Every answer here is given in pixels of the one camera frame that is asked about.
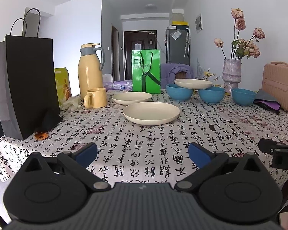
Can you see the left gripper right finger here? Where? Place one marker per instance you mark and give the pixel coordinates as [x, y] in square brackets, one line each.
[209, 163]

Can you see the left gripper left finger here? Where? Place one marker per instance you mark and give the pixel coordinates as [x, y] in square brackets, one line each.
[76, 165]

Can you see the blue bowl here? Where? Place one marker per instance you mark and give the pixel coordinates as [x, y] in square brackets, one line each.
[212, 94]
[243, 97]
[178, 93]

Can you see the cream plate front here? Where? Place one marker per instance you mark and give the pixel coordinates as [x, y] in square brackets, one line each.
[151, 113]

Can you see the cream plate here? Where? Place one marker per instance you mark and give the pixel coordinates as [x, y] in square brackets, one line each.
[127, 98]
[151, 113]
[193, 83]

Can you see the orange peel scrap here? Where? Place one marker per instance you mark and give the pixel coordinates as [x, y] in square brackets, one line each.
[41, 135]

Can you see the calligraphy print tablecloth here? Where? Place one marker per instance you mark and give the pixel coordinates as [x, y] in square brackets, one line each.
[132, 153]

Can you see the white rubber gloves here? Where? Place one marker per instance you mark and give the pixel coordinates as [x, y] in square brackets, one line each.
[72, 104]

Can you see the grey and purple cloth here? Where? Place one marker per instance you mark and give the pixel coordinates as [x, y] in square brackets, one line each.
[267, 102]

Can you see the yellow ceramic mug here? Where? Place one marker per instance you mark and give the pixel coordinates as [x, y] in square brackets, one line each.
[95, 98]

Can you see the pink small suitcase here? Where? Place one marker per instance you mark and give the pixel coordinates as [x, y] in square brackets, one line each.
[275, 82]

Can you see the yellow flower branch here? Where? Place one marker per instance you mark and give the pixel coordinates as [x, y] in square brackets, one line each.
[207, 75]

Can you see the yellow-green snack box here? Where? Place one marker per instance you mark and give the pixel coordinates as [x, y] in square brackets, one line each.
[62, 85]

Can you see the yellow thermos jug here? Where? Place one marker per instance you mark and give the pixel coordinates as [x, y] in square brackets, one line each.
[90, 68]

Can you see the purple textured vase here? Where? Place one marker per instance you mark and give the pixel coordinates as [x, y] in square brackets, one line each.
[231, 74]

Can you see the purple tissue pack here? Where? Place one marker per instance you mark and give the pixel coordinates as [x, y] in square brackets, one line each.
[108, 84]

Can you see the chair with purple jacket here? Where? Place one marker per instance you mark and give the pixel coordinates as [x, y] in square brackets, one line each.
[170, 70]

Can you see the black paper shopping bag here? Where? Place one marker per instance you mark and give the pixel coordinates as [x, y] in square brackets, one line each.
[28, 95]

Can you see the green paper gift bag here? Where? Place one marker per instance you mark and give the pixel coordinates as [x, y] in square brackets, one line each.
[146, 71]

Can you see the dried pink roses bouquet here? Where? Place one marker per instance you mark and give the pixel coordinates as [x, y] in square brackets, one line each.
[240, 47]

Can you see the grey refrigerator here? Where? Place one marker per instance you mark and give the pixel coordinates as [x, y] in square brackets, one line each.
[178, 45]

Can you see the yellow box on refrigerator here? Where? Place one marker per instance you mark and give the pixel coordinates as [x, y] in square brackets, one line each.
[180, 23]

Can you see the wall electrical panel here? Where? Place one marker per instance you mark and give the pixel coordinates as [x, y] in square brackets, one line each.
[198, 23]

